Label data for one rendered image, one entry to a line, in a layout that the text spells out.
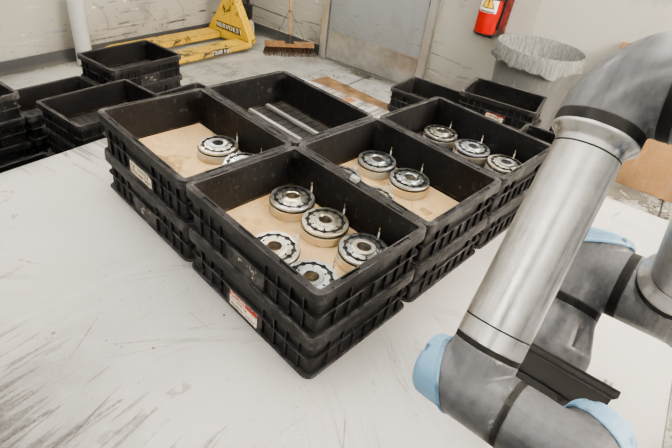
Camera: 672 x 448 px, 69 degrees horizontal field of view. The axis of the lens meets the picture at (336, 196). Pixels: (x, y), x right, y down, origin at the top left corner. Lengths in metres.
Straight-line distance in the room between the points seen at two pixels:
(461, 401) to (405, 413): 0.40
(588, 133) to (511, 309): 0.20
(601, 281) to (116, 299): 0.91
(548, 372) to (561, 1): 3.18
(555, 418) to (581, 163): 0.26
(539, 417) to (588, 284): 0.41
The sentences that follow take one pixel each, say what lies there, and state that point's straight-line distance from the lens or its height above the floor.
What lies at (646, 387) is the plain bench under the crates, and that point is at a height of 0.70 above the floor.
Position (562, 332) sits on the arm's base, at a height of 0.91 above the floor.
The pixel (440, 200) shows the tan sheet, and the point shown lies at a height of 0.83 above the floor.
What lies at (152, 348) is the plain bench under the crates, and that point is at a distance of 1.02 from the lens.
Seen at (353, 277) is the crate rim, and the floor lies 0.93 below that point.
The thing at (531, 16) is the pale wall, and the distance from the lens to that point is 3.88.
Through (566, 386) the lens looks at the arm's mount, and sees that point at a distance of 0.90.
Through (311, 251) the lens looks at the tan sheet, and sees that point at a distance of 1.01.
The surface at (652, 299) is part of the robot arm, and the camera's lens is 0.88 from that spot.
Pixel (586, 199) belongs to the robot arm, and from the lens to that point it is 0.58.
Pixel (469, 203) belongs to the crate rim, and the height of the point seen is 0.93.
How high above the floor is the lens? 1.49
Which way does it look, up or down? 34 degrees down
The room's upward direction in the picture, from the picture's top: 8 degrees clockwise
